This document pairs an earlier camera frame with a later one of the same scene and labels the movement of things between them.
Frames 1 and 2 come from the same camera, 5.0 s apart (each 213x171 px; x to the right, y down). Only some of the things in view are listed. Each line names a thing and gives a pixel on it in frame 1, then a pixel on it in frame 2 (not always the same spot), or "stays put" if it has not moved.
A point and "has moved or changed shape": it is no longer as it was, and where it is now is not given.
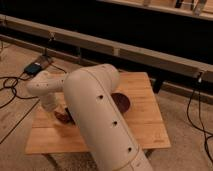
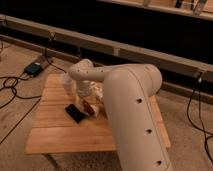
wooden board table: x=61 y=132 stays put
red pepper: x=62 y=116 has moved or changed shape
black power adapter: x=33 y=68 stays put
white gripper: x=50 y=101 to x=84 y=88
